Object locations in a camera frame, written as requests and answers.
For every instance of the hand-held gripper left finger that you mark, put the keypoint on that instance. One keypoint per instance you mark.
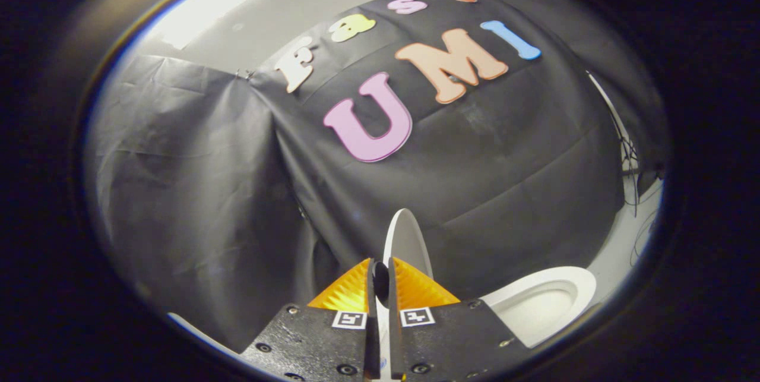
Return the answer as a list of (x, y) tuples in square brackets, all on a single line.
[(320, 340)]

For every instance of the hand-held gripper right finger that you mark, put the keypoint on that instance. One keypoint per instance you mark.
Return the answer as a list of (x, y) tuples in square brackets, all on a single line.
[(439, 334)]

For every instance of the black lid pull tab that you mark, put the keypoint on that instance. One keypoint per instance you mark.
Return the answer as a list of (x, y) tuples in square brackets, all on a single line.
[(380, 281)]

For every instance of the white toilet lid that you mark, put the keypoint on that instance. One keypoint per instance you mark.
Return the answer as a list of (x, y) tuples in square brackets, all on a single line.
[(407, 245)]

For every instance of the white toilet bowl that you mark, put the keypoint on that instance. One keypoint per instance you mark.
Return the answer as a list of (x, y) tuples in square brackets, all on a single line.
[(546, 305)]

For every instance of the black backdrop cloth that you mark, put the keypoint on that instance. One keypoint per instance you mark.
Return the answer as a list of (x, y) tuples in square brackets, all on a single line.
[(237, 192)]

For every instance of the black tripod stand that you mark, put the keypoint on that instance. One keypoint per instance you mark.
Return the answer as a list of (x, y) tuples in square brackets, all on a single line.
[(629, 162)]

